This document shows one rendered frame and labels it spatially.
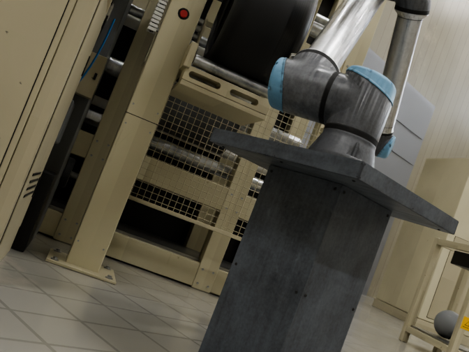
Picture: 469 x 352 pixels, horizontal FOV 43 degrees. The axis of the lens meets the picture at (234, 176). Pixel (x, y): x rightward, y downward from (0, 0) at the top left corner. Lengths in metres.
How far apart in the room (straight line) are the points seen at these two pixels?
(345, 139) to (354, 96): 0.12
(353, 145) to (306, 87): 0.21
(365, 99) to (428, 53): 8.60
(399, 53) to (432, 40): 8.08
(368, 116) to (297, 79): 0.22
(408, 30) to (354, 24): 0.29
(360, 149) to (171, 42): 1.07
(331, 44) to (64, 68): 0.75
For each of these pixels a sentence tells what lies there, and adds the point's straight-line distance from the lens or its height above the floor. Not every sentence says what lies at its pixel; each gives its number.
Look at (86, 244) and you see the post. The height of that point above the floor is 0.10.
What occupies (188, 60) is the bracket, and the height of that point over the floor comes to 0.88.
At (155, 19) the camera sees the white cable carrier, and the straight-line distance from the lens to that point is 2.42.
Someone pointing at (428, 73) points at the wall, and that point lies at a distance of 10.27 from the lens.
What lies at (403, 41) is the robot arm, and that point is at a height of 1.15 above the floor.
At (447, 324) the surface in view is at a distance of 4.50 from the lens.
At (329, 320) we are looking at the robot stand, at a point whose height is 0.24.
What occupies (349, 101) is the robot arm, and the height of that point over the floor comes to 0.78.
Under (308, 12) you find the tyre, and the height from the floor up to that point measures 1.21.
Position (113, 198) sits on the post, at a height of 0.29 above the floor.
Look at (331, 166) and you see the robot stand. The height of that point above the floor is 0.57.
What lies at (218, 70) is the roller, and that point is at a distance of 2.33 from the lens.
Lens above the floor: 0.39
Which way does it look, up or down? 4 degrees up
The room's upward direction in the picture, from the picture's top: 21 degrees clockwise
